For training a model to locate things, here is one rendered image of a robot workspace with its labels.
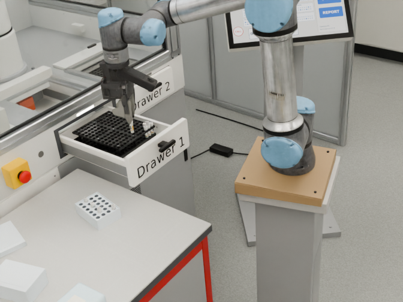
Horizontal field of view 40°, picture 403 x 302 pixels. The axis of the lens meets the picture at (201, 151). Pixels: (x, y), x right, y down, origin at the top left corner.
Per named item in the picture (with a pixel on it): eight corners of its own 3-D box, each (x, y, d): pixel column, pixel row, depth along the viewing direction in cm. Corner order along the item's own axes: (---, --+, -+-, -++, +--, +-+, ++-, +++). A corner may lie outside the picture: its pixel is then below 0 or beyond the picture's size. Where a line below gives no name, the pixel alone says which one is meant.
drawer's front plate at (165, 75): (174, 90, 228) (171, 66, 222) (126, 120, 209) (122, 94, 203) (171, 90, 229) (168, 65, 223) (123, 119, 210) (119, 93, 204)
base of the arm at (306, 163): (321, 154, 183) (323, 129, 177) (306, 180, 172) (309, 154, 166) (277, 144, 189) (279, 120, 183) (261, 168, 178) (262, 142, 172)
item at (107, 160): (182, 142, 189) (180, 127, 186) (132, 180, 172) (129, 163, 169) (100, 115, 211) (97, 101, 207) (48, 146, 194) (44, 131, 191)
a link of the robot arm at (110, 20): (117, 15, 152) (90, 14, 155) (122, 53, 158) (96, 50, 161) (130, 6, 158) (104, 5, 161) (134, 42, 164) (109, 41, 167)
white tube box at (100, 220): (122, 217, 169) (120, 207, 167) (98, 230, 164) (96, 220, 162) (99, 201, 177) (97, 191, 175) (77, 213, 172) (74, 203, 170)
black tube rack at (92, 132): (156, 141, 191) (155, 125, 187) (122, 166, 179) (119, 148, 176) (111, 126, 203) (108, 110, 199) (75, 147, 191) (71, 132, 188)
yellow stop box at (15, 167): (34, 179, 176) (29, 160, 172) (15, 190, 171) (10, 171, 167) (24, 174, 178) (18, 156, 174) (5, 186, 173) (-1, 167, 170)
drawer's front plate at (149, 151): (189, 145, 190) (187, 117, 185) (133, 188, 171) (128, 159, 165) (185, 144, 191) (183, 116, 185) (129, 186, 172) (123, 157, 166)
